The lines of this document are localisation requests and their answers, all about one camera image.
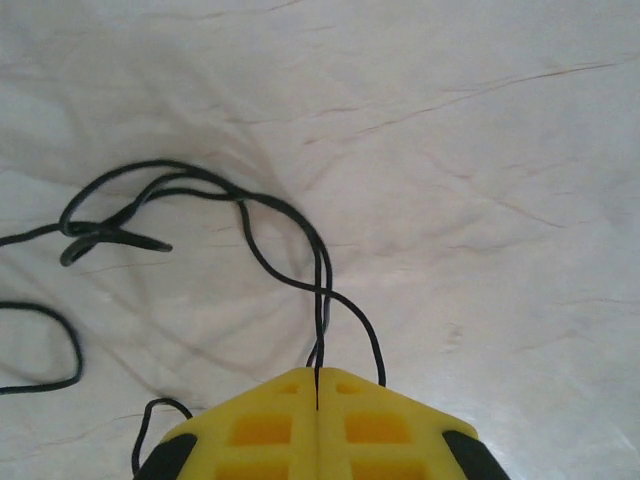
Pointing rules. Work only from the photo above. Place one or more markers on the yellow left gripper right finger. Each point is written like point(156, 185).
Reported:
point(430, 450)

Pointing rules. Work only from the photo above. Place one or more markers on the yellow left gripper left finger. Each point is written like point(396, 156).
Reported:
point(210, 465)

